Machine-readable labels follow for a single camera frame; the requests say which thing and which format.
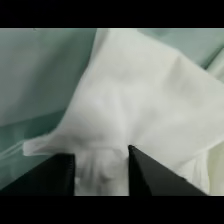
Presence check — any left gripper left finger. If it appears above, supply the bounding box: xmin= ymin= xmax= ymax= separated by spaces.
xmin=0 ymin=153 xmax=77 ymax=197

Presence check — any white garment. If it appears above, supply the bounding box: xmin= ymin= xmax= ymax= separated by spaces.
xmin=22 ymin=28 xmax=224 ymax=197

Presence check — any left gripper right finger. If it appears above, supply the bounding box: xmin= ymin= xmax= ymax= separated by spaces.
xmin=127 ymin=144 xmax=208 ymax=197

